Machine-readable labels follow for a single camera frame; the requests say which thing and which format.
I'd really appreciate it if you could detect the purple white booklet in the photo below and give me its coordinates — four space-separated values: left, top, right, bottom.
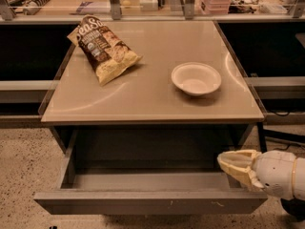
75 1 111 14

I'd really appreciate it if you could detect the brown yellow chip bag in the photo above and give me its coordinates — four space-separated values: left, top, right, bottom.
68 15 141 86

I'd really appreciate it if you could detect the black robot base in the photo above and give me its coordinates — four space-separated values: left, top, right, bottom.
280 198 305 220

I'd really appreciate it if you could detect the white paper bowl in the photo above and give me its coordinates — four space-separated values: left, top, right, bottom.
171 62 222 96

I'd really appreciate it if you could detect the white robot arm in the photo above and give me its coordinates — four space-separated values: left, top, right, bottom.
217 150 305 200

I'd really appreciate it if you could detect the grey drawer cabinet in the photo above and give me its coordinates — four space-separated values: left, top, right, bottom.
37 20 266 155

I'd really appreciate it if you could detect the black coiled tool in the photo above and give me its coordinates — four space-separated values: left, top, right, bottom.
23 0 50 15

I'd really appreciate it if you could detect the grey top drawer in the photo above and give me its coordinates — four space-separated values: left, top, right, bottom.
34 126 267 215

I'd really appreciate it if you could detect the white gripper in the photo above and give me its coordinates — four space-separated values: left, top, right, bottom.
217 149 296 200

